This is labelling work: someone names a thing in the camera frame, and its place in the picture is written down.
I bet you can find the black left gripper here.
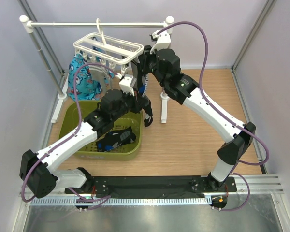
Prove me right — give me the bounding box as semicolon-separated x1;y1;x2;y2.
111;87;148;121

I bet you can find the white clip sock hanger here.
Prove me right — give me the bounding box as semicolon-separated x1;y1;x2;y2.
73;31;144;74

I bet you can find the black patterned sock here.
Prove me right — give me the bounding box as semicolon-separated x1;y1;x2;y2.
96;127;136;152
137;72;153;127

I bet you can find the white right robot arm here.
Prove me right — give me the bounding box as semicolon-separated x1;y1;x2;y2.
136;45;256;191

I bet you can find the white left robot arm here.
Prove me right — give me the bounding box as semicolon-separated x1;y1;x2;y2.
19;89;152;202

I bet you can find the grey striped sock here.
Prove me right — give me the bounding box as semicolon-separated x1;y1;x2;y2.
89;65;109;85

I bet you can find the blue shark pattern sock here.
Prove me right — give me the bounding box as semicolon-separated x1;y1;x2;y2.
67;53;102;100

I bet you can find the green plastic basket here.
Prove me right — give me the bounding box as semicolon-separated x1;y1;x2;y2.
58;103;144;161

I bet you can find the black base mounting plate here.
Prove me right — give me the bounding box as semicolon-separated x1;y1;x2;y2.
75;175;237;199

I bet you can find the white metal drying rack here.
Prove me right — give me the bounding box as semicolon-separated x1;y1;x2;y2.
19;15;174;124

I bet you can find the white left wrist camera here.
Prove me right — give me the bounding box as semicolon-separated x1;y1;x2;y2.
119;74;137;96

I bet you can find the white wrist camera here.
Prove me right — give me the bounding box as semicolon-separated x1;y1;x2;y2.
119;74;137;96
150;30;171;54

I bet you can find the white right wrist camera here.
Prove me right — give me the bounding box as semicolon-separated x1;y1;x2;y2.
150;30;171;54

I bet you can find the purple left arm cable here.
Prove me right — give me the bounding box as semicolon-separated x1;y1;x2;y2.
21;63;123;203

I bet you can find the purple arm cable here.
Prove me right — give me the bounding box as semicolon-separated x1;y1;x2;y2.
21;63;123;203
158;21;270;166

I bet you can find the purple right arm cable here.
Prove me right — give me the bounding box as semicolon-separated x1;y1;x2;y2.
158;21;270;166

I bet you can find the aluminium slotted rail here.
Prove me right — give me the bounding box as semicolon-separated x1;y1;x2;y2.
31;196;212;206

